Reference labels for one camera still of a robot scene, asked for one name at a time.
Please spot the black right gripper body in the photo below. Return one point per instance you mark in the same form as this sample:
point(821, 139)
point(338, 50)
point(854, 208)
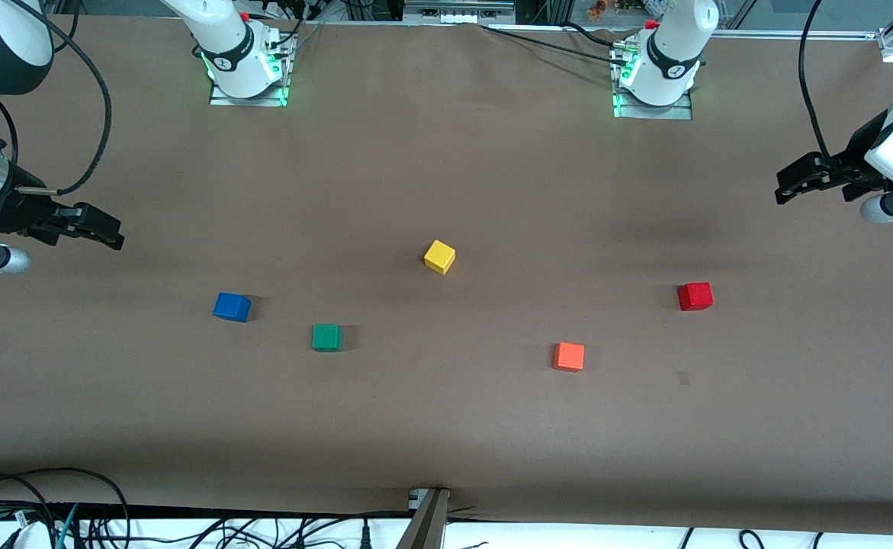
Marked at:
point(17, 210)

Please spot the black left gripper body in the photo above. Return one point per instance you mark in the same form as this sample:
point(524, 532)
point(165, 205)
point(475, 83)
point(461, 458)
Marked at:
point(856, 162)

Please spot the red wooden cube block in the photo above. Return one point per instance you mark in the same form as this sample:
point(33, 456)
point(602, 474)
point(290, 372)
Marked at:
point(695, 296)

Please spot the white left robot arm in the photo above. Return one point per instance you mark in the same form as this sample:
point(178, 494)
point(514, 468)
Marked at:
point(671, 46)

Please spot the blue wooden cube block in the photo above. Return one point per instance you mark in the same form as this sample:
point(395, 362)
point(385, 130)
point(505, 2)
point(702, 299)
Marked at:
point(231, 306)

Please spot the green wooden cube block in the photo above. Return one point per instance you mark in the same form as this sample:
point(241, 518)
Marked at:
point(326, 337)

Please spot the orange wooden cube block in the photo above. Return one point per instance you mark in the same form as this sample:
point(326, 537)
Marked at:
point(569, 356)

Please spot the yellow wooden cube block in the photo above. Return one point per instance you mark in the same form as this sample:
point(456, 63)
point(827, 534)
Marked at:
point(439, 257)

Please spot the grey power strip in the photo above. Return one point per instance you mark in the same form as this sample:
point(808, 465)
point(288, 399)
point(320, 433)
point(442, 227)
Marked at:
point(457, 11)

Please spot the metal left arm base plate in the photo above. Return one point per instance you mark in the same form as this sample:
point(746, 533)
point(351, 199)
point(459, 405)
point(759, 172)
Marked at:
point(656, 112)

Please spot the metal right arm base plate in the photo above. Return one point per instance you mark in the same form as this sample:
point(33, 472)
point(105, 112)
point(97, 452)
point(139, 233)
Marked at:
point(248, 101)

